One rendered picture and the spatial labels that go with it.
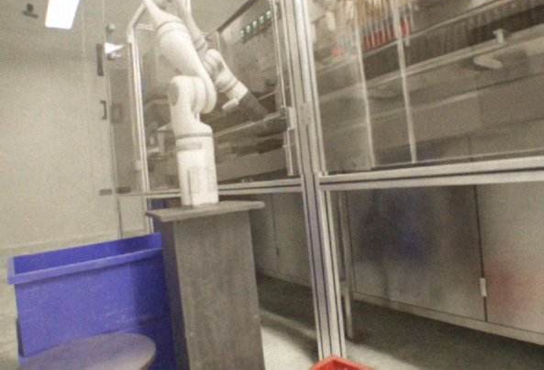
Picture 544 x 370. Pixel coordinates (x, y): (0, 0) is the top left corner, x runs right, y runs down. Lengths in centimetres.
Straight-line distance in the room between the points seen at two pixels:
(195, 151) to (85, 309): 53
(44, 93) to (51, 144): 76
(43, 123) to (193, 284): 551
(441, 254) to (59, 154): 562
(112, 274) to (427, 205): 95
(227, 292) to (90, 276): 41
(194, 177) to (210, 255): 19
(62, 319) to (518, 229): 121
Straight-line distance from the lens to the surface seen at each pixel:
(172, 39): 107
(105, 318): 118
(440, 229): 122
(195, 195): 91
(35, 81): 639
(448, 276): 125
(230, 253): 90
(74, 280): 114
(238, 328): 95
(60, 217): 617
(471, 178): 79
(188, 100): 93
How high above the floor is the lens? 61
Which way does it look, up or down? 2 degrees up
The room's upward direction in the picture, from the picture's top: 6 degrees counter-clockwise
